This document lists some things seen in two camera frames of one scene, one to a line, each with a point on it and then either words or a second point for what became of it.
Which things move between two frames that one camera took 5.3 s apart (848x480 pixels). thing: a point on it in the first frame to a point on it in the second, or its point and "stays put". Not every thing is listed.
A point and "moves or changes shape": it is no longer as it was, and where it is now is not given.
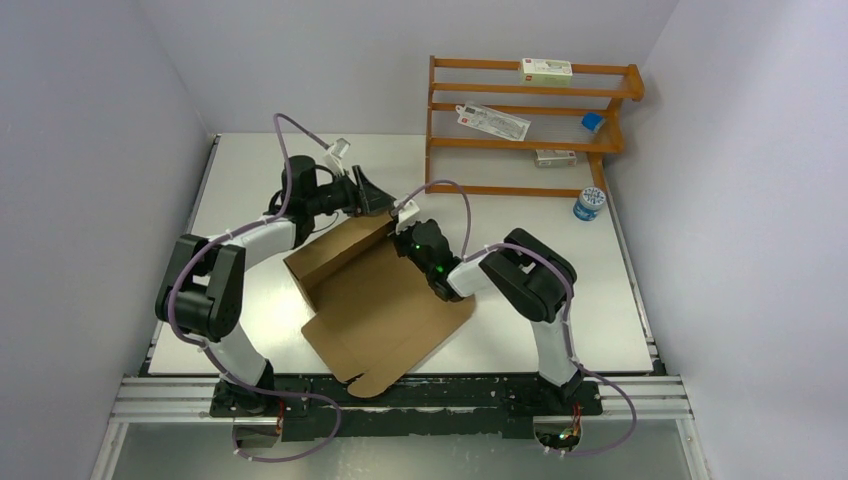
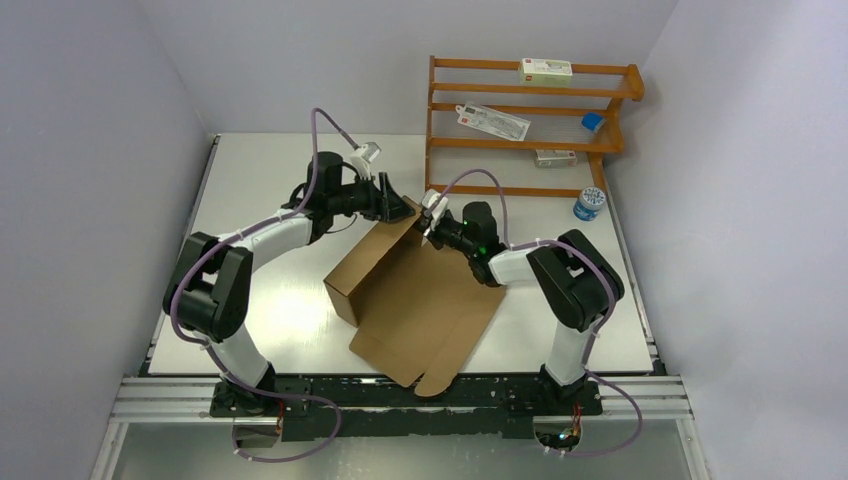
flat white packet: x=495 y=121 stays put
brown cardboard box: x=376 y=310 moves or changes shape
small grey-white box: x=555 y=158 stays put
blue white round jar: x=591 y=198 stays put
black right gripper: x=397 y=238 to x=431 y=236
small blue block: x=592 y=121 stays put
